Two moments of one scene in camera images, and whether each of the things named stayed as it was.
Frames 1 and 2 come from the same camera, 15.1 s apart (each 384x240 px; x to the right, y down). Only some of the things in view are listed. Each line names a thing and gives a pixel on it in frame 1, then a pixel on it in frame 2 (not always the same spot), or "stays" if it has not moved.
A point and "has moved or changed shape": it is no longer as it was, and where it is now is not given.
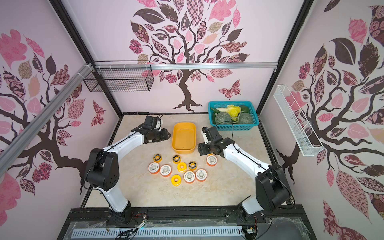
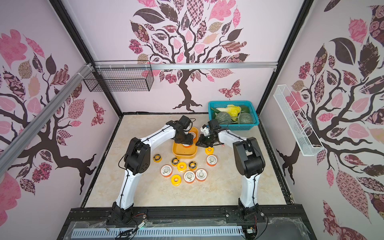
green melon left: x=222 y=116 stays
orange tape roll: x=189 y=176 stays
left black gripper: x=164 y=135 → x=188 y=140
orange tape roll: x=201 y=175 stays
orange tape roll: x=211 y=160 stays
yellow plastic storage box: x=184 y=137 has moved or changed shape
